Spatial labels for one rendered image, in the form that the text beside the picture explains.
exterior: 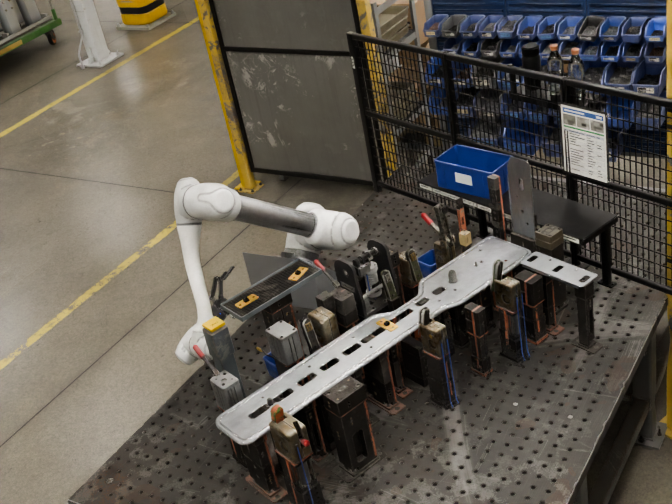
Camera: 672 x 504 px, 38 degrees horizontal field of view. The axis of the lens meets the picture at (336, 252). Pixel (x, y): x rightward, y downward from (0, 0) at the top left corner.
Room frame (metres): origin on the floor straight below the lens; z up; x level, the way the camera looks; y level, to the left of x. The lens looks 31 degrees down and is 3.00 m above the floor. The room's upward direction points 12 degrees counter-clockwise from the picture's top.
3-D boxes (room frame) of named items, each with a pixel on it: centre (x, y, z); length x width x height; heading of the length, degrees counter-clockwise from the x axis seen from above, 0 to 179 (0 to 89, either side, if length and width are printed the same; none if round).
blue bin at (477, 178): (3.63, -0.65, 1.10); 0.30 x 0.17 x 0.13; 41
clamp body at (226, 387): (2.61, 0.46, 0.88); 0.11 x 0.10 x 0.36; 34
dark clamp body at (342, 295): (2.95, 0.01, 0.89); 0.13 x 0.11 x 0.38; 34
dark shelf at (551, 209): (3.47, -0.76, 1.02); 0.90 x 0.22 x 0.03; 34
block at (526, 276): (2.95, -0.68, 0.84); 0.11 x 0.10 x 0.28; 34
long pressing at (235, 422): (2.78, -0.11, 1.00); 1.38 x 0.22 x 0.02; 124
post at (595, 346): (2.84, -0.85, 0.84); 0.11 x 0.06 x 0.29; 34
